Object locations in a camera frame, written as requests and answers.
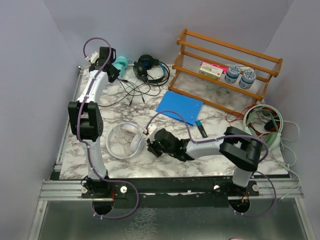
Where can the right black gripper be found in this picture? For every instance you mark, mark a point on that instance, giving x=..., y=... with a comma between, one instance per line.
x=151, y=147

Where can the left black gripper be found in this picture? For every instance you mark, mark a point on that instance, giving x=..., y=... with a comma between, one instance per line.
x=115, y=75

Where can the white over-ear headphones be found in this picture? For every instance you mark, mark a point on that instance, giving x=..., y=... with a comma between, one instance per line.
x=124, y=141

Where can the black blue headphones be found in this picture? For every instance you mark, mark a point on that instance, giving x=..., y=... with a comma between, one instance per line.
x=147, y=62

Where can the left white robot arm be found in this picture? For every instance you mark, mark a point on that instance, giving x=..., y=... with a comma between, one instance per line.
x=85, y=118

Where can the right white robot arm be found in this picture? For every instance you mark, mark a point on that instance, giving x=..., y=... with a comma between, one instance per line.
x=242, y=149

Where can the teal cat-ear headphones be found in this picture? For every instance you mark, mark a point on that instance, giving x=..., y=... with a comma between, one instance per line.
x=121, y=63

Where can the red black headphones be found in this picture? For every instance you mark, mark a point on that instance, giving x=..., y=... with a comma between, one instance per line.
x=274, y=123

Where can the green headphones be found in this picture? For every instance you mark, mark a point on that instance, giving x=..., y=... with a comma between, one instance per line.
x=272, y=139

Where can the black blue marker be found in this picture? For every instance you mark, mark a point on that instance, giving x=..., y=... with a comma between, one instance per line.
x=201, y=128

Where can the blue notebook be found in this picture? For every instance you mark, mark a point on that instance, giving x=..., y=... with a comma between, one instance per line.
x=189, y=108

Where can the tape roll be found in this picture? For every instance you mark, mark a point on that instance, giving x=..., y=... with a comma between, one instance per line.
x=223, y=92

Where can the white green box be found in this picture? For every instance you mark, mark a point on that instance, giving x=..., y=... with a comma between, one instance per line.
x=210, y=71

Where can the wooden shelf rack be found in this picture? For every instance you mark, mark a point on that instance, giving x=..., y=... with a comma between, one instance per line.
x=196, y=47

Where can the left blue-lid jar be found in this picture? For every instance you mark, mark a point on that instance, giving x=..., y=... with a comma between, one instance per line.
x=232, y=74

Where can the blue-lid jar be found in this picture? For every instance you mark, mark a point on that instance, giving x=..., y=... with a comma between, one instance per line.
x=232, y=74
x=247, y=79

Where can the right blue-lid jar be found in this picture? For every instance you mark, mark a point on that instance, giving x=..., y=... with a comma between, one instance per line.
x=247, y=79

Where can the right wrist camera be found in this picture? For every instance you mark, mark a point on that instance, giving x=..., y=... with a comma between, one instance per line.
x=150, y=129

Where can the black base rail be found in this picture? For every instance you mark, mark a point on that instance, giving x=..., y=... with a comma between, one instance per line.
x=166, y=192

